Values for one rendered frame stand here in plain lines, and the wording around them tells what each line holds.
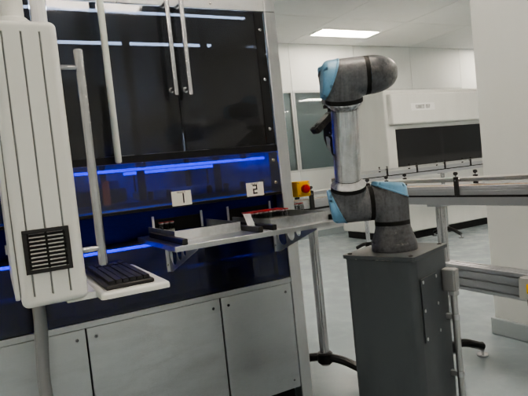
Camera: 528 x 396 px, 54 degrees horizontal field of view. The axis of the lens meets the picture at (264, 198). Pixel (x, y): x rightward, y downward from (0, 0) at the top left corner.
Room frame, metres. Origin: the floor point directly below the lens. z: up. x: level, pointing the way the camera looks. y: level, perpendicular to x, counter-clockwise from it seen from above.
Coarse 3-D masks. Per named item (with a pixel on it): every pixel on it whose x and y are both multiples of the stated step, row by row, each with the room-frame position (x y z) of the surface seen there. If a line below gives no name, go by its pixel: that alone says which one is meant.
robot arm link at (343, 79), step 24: (336, 72) 1.53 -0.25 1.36; (360, 72) 1.53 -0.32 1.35; (336, 96) 1.55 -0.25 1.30; (360, 96) 1.57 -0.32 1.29; (336, 120) 1.60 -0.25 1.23; (336, 144) 1.63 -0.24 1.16; (336, 168) 1.66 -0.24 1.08; (360, 168) 1.66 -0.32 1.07; (336, 192) 1.67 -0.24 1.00; (360, 192) 1.66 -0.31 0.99; (336, 216) 1.68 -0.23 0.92; (360, 216) 1.68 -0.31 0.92
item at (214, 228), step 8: (208, 224) 2.22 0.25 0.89; (216, 224) 2.14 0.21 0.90; (224, 224) 1.91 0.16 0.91; (232, 224) 1.92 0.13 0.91; (160, 232) 1.97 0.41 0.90; (168, 232) 1.88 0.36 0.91; (176, 232) 1.82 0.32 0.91; (184, 232) 1.84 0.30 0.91; (192, 232) 1.85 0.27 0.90; (200, 232) 1.86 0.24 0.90; (208, 232) 1.88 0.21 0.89; (216, 232) 1.89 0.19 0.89; (224, 232) 1.91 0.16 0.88; (232, 232) 1.92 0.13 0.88
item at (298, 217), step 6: (288, 210) 2.28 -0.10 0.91; (294, 210) 2.24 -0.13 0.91; (300, 210) 2.19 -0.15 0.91; (306, 210) 2.15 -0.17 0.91; (312, 210) 2.12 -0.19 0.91; (294, 216) 1.95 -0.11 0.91; (300, 216) 1.96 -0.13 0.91; (306, 216) 1.97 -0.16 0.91; (312, 216) 1.98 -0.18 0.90; (318, 216) 2.00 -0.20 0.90; (324, 216) 2.01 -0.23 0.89; (258, 222) 1.98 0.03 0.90; (264, 222) 1.94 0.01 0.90; (270, 222) 1.90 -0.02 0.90; (276, 222) 1.91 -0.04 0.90; (282, 222) 1.92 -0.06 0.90; (288, 222) 1.93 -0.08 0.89; (294, 222) 1.94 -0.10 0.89; (300, 222) 1.96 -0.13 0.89; (306, 222) 1.97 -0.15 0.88
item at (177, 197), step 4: (172, 192) 2.09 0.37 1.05; (176, 192) 2.10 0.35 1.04; (180, 192) 2.11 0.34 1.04; (184, 192) 2.11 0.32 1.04; (188, 192) 2.12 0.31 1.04; (172, 196) 2.09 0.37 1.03; (176, 196) 2.10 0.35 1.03; (180, 196) 2.11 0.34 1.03; (184, 196) 2.11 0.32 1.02; (188, 196) 2.12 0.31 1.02; (172, 200) 2.09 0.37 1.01; (176, 200) 2.10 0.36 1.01; (180, 200) 2.10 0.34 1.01; (188, 200) 2.12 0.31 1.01; (172, 204) 2.09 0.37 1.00; (176, 204) 2.10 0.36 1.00; (180, 204) 2.10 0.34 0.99; (184, 204) 2.11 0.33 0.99
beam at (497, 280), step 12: (456, 264) 2.48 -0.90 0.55; (468, 264) 2.45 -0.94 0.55; (480, 264) 2.42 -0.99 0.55; (468, 276) 2.41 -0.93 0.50; (480, 276) 2.35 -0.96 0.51; (492, 276) 2.30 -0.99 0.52; (504, 276) 2.25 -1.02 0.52; (516, 276) 2.19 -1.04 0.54; (468, 288) 2.42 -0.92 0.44; (480, 288) 2.37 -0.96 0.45; (492, 288) 2.30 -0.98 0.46; (504, 288) 2.24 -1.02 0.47; (516, 288) 2.19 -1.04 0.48
